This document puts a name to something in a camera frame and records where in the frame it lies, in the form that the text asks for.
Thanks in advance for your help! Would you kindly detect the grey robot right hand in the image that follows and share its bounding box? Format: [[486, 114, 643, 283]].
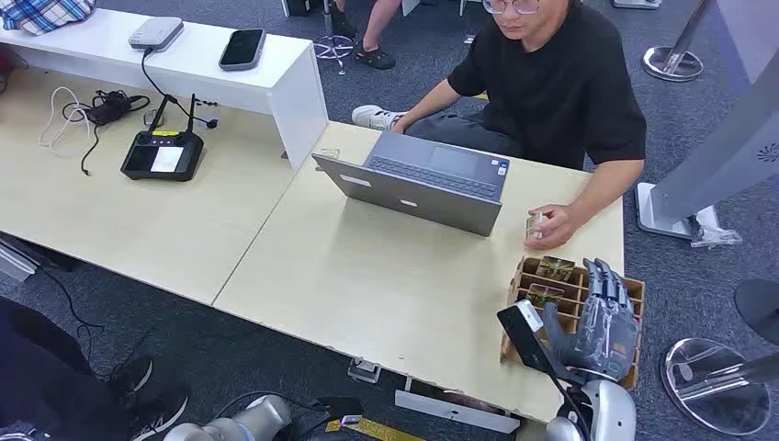
[[540, 257, 641, 382]]

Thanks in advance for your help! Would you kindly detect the person's left hand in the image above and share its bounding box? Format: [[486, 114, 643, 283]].
[[524, 203, 583, 252]]

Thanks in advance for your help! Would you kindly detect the patterned card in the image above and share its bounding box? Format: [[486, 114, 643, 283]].
[[525, 283, 566, 310], [535, 255, 577, 283]]

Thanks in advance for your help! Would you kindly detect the wooden card holder box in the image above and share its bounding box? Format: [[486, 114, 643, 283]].
[[500, 254, 647, 391]]

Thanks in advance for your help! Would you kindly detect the person in sandals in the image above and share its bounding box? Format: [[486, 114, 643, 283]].
[[330, 0, 404, 71]]

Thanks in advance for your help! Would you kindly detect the person in dark sneakers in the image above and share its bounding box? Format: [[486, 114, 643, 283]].
[[0, 294, 190, 441]]

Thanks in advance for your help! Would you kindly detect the grey laptop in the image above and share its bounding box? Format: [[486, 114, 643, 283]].
[[311, 130, 511, 238]]

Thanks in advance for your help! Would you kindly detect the chrome chair base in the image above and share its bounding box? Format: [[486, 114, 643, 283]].
[[312, 0, 356, 76]]

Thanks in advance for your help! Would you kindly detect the chrome stanchion with round base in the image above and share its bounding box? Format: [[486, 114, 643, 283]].
[[660, 337, 779, 437], [641, 0, 715, 84]]

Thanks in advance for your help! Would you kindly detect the clear plastic bag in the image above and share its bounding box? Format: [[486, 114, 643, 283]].
[[689, 215, 744, 250]]

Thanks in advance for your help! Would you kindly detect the black round base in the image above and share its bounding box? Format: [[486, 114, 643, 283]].
[[733, 278, 779, 347]]

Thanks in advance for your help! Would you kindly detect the black smartphone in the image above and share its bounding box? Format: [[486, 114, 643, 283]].
[[218, 28, 267, 73]]

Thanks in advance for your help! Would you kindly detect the large grey floor stand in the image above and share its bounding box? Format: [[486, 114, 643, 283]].
[[634, 47, 779, 241]]

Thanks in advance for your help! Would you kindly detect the white desk shelf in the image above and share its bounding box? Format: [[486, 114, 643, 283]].
[[0, 6, 331, 170]]

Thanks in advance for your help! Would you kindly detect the black remote controller with antennas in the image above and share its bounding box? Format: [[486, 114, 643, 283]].
[[120, 93, 206, 183]]

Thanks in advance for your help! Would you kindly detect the yellow strip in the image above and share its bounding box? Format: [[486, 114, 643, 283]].
[[324, 416, 428, 441]]

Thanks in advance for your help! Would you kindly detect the grey flat box device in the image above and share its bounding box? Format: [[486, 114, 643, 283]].
[[128, 17, 185, 51]]

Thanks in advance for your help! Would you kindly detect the plaid cloth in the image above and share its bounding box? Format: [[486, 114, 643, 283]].
[[0, 0, 97, 37]]

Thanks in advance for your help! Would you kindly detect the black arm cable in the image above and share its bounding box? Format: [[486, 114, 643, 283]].
[[546, 369, 595, 441]]

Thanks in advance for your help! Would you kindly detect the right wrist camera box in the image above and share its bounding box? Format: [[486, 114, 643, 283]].
[[496, 299, 570, 385]]

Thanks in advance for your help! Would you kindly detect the white bracket under desk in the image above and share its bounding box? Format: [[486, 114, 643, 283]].
[[394, 377, 522, 435]]

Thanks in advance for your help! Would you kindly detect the small white desk bracket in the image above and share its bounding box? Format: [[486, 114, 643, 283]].
[[347, 358, 383, 385]]

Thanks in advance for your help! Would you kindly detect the thin black cable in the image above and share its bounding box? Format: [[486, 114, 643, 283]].
[[140, 48, 220, 130]]

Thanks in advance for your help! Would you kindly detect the black power adapter with cable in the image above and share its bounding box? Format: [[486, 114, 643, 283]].
[[62, 89, 152, 177]]

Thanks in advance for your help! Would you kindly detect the white cable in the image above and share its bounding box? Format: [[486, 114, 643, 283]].
[[39, 85, 93, 151]]

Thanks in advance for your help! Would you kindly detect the black floor cable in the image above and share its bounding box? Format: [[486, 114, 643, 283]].
[[40, 266, 107, 368]]

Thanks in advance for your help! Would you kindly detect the grey metal frame piece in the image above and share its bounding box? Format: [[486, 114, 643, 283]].
[[0, 233, 75, 285]]

